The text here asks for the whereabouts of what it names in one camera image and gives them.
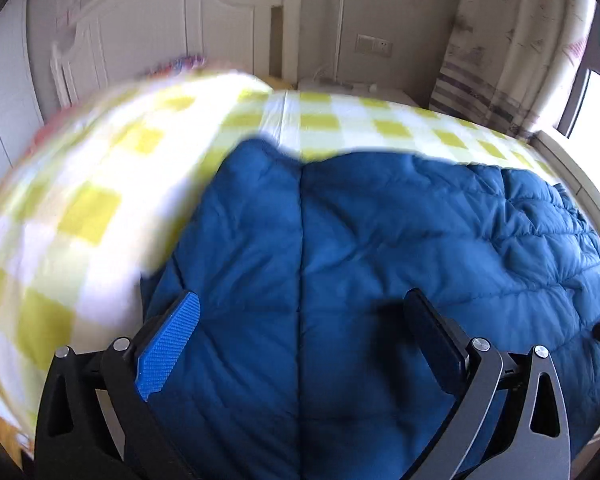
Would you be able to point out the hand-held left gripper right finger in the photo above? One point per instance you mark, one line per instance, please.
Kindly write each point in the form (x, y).
(437, 340)

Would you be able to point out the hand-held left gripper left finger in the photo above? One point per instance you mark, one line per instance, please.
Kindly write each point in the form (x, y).
(170, 340)

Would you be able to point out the blue puffer jacket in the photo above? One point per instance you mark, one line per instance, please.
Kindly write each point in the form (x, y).
(355, 260)

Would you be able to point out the cream window ledge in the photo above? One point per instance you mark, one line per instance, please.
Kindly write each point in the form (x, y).
(575, 175)

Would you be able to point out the yellow checked bedsheet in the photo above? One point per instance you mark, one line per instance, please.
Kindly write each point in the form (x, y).
(80, 210)

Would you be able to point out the window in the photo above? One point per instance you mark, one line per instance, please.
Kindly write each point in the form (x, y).
(595, 105)

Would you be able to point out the orange printed blanket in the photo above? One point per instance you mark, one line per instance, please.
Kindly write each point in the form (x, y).
(7, 435)

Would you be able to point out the white bedside table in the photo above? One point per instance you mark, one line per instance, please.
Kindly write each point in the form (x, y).
(385, 95)

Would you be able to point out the printed curtain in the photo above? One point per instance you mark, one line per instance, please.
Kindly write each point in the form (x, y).
(500, 35)

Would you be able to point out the white wardrobe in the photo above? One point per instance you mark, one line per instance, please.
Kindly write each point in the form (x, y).
(5, 85)

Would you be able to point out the white panelled headboard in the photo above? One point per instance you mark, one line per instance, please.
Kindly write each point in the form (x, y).
(145, 25)

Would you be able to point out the wall socket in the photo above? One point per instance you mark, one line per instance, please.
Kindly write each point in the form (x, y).
(374, 45)

